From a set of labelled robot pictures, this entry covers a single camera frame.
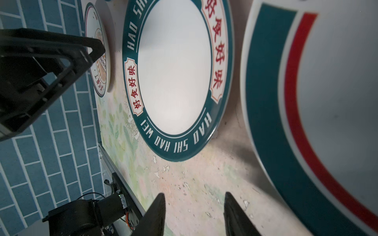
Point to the floral table mat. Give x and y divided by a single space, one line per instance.
194 189

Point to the orange sunburst plate near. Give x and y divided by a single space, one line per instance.
100 70

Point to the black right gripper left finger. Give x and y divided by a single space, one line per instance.
153 222

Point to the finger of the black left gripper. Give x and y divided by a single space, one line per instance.
37 67

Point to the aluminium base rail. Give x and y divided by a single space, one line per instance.
114 182

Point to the green red ring plate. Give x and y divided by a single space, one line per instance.
309 91

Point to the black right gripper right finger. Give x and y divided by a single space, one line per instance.
237 222

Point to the green rim plate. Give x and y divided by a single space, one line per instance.
178 60

